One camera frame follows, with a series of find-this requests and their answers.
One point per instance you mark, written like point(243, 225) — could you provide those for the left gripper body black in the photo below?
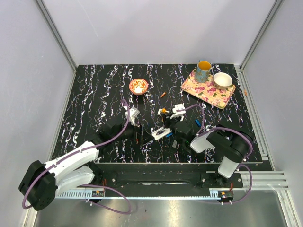
point(135, 137)

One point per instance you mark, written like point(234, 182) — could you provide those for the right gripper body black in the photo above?
point(173, 132)

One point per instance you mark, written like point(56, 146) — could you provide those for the black remote blue batteries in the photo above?
point(174, 144)

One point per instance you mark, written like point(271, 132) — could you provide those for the white remote black batteries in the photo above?
point(160, 133)

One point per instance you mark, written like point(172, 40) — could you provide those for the orange handled screwdriver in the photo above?
point(165, 118)

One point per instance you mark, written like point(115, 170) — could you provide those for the white remote orange batteries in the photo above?
point(160, 111)

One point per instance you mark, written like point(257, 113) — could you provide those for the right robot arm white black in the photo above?
point(234, 143)

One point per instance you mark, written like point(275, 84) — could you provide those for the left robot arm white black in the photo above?
point(42, 182)

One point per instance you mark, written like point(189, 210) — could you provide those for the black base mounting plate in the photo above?
point(143, 180)

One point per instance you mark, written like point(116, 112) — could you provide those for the orange patterned small bowl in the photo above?
point(138, 86)

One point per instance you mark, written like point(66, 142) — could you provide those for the floral tray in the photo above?
point(207, 91)

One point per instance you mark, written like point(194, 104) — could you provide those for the blue mug yellow inside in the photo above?
point(202, 71)

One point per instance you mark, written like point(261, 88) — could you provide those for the cream white bowl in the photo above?
point(222, 80)

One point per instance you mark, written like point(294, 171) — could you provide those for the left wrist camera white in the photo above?
point(132, 116)

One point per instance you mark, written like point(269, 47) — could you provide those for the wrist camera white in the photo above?
point(178, 111)
point(132, 116)

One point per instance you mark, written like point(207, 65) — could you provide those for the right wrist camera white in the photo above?
point(178, 111)

